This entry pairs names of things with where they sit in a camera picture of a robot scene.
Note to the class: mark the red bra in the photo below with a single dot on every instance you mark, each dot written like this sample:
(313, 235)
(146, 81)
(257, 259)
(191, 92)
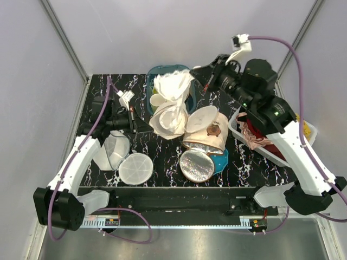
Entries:
(271, 148)

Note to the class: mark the white open mesh laundry bag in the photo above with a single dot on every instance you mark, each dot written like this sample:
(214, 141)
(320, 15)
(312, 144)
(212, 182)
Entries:
(115, 154)

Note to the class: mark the white plastic laundry basket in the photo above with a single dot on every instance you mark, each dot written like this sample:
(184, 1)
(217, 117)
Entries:
(232, 125)

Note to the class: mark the teal transparent plastic bin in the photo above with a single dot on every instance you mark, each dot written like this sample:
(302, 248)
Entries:
(190, 102)

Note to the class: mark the yellow garment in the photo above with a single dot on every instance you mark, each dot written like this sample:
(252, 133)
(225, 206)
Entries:
(307, 130)

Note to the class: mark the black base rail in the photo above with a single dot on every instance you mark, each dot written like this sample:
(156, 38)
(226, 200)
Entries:
(183, 207)

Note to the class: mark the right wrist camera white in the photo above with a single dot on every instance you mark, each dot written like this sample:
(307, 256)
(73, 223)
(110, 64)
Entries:
(241, 46)

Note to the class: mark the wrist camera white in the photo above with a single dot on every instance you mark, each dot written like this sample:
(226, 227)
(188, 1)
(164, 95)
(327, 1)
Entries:
(124, 98)
(241, 46)

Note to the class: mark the blue dotted plate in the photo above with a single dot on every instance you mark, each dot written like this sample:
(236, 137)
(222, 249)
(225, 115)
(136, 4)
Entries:
(220, 161)

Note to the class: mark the cream capybara insulated lunch bag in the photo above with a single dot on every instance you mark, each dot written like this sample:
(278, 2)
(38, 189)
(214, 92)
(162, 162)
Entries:
(195, 163)

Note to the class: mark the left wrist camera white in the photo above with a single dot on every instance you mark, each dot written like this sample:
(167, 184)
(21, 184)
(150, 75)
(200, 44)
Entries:
(124, 98)

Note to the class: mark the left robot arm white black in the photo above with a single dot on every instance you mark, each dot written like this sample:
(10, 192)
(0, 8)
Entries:
(59, 205)

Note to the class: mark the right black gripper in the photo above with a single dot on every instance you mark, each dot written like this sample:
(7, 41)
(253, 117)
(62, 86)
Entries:
(204, 73)

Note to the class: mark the beige mesh bra laundry bag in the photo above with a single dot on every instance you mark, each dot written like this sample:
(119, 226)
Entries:
(171, 121)

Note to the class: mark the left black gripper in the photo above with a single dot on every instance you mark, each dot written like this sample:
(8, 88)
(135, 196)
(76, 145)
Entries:
(141, 125)

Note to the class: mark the cream yellow-handled mug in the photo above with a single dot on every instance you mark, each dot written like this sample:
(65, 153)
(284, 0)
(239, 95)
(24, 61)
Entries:
(155, 101)

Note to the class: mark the white bra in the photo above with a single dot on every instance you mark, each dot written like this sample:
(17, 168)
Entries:
(174, 87)

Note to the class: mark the pink bra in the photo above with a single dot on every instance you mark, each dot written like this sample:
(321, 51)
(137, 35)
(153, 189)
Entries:
(251, 139)

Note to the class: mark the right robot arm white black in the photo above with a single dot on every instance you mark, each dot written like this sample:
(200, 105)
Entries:
(315, 185)

